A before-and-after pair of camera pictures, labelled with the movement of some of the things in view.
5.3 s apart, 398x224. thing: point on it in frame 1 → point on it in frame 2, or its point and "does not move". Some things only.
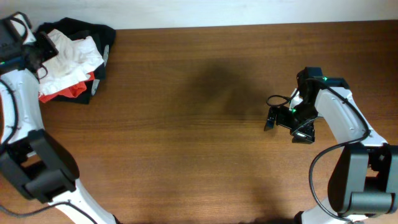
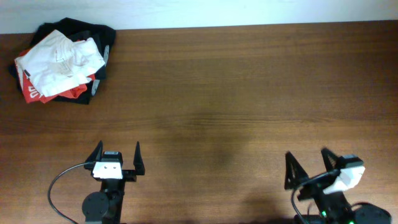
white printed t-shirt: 69,65 does not move
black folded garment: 101,36 does not move
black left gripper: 42,40 → 96,155
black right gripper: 305,134 → 316,186
